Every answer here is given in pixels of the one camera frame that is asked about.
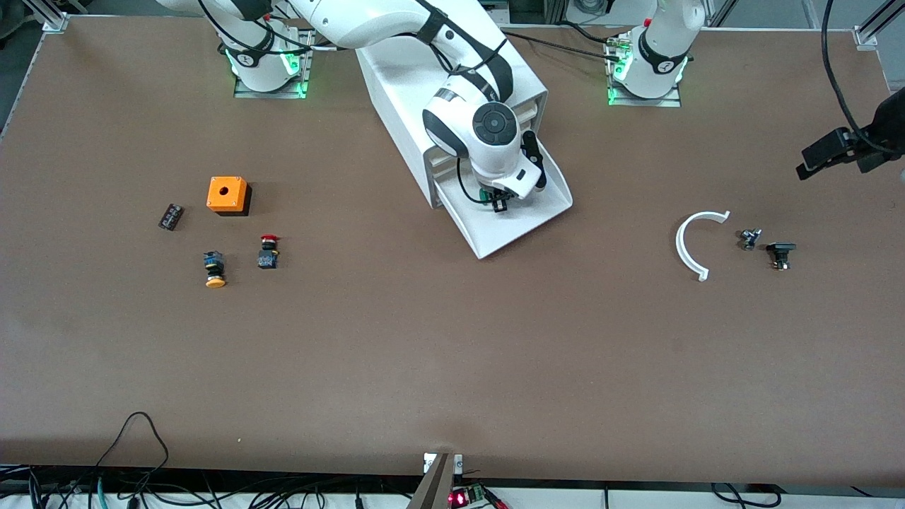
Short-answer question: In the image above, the white drawer cabinet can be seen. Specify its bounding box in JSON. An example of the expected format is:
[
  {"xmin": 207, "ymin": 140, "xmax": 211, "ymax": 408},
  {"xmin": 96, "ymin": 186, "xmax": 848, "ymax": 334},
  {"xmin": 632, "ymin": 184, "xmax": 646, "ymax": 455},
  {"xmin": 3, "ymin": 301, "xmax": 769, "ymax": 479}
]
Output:
[{"xmin": 356, "ymin": 44, "xmax": 549, "ymax": 210}]

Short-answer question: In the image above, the yellow push button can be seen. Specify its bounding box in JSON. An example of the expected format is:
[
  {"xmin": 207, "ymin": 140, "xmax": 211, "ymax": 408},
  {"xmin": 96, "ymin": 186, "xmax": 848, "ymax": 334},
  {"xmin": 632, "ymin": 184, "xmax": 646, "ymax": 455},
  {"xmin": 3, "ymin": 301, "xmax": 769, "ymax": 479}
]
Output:
[{"xmin": 203, "ymin": 250, "xmax": 228, "ymax": 290}]

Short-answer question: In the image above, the white curved plastic arc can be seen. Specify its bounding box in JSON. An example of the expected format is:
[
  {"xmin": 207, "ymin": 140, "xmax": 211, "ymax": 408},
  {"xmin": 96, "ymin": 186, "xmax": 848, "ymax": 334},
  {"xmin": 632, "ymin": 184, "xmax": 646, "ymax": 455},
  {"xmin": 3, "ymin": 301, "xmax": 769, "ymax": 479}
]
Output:
[{"xmin": 675, "ymin": 210, "xmax": 732, "ymax": 283}]

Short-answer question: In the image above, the circuit board with red LED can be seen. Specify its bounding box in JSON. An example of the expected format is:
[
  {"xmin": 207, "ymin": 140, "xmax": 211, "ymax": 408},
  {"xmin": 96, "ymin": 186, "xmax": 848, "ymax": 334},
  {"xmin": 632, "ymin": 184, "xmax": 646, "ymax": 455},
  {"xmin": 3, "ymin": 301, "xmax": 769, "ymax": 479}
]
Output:
[{"xmin": 448, "ymin": 484, "xmax": 509, "ymax": 509}]

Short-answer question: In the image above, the aluminium frame profile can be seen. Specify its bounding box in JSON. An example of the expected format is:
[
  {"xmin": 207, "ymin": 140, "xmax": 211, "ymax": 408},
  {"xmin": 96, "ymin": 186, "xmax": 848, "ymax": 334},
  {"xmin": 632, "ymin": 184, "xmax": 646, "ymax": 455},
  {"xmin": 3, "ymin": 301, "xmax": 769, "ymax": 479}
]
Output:
[
  {"xmin": 21, "ymin": 0, "xmax": 73, "ymax": 33},
  {"xmin": 851, "ymin": 0, "xmax": 905, "ymax": 52}
]

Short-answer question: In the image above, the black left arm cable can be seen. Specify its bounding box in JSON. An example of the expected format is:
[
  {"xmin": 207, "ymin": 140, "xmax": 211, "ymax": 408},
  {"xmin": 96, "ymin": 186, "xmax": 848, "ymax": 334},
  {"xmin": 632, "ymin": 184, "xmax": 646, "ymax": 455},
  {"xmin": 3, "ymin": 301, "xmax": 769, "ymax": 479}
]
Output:
[{"xmin": 821, "ymin": 0, "xmax": 905, "ymax": 153}]

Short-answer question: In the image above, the small black switch component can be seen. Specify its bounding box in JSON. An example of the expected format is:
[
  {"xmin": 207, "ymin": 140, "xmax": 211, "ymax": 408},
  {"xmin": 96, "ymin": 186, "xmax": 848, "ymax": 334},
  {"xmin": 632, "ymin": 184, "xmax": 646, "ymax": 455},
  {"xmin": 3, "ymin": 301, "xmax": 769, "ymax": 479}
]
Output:
[{"xmin": 766, "ymin": 242, "xmax": 798, "ymax": 271}]

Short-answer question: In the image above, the black cable to arm base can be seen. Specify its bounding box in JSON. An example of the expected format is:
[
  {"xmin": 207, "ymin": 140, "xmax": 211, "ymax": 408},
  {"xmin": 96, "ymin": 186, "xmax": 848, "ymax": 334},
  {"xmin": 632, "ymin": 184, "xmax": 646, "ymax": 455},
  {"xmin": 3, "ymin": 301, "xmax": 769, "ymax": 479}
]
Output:
[{"xmin": 498, "ymin": 28, "xmax": 627, "ymax": 63}]

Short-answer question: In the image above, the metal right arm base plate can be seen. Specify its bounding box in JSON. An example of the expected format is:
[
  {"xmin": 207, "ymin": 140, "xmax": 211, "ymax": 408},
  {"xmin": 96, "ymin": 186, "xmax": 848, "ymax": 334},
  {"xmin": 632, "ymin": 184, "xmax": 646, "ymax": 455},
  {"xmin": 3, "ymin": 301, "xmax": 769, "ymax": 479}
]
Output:
[{"xmin": 233, "ymin": 27, "xmax": 316, "ymax": 100}]

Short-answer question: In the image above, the orange button enclosure box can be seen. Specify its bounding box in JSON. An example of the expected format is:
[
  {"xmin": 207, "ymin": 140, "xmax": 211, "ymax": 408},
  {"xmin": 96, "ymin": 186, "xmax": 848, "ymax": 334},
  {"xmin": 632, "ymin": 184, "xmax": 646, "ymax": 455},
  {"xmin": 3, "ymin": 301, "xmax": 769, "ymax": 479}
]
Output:
[{"xmin": 206, "ymin": 176, "xmax": 253, "ymax": 217}]

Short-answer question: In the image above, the grey metal camera bracket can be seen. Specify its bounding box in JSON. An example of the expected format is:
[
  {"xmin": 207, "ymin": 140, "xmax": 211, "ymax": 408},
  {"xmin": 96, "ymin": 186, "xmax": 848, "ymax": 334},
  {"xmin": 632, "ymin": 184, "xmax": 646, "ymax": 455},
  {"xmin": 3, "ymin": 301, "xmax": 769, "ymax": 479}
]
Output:
[{"xmin": 406, "ymin": 452, "xmax": 465, "ymax": 509}]

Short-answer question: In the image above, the thin black coiled cable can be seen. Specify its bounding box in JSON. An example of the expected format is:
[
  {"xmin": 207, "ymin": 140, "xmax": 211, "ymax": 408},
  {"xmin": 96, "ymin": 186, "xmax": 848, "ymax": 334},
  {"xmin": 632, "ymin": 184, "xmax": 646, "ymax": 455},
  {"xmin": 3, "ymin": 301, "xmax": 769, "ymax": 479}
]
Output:
[{"xmin": 710, "ymin": 482, "xmax": 783, "ymax": 509}]

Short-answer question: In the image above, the black looped cable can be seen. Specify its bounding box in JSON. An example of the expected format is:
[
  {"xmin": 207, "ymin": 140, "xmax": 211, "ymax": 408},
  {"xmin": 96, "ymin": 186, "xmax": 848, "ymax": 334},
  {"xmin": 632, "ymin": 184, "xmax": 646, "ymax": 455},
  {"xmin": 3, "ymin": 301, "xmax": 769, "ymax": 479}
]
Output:
[{"xmin": 95, "ymin": 411, "xmax": 171, "ymax": 490}]

